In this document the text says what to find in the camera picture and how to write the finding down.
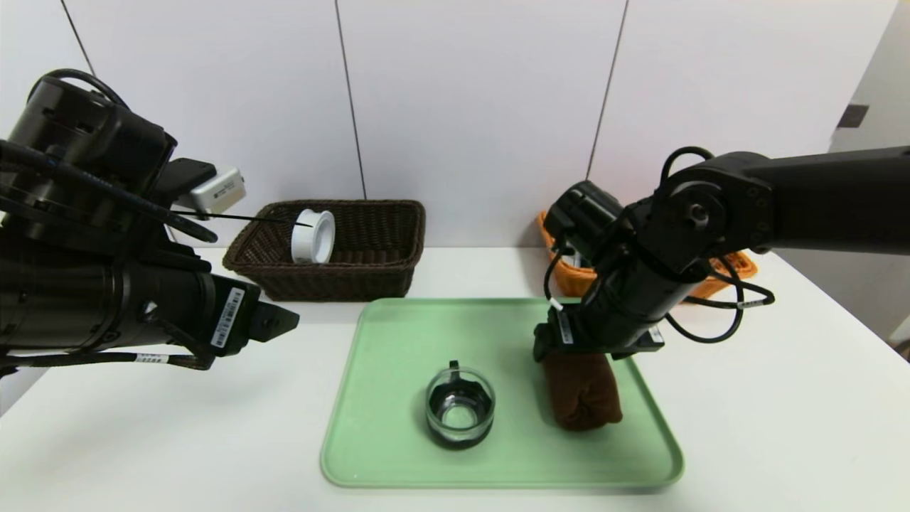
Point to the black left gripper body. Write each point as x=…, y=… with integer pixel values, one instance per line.
x=232, y=318

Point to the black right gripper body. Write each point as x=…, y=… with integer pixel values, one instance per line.
x=569, y=336

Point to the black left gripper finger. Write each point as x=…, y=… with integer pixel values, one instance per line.
x=277, y=323

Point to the brown towel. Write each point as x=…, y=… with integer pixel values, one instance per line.
x=583, y=398

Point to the white plastic spool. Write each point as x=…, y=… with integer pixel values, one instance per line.
x=313, y=238

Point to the glass cup with black base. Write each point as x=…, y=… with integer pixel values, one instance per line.
x=460, y=412

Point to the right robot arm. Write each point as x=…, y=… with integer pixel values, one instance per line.
x=817, y=206

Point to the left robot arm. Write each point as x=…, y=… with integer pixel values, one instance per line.
x=71, y=299

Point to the orange wicker basket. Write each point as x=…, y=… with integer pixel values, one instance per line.
x=577, y=283

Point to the dark brown wicker basket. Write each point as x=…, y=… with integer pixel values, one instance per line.
x=370, y=277

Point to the thin black zip tie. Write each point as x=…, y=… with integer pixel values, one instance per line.
x=249, y=218

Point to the light green plastic tray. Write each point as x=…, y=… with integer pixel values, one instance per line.
x=384, y=455

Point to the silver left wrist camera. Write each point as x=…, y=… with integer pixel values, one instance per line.
x=220, y=190

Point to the black left camera bracket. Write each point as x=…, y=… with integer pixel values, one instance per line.
x=185, y=178

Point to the dark wall plate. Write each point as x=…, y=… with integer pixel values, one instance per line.
x=853, y=116

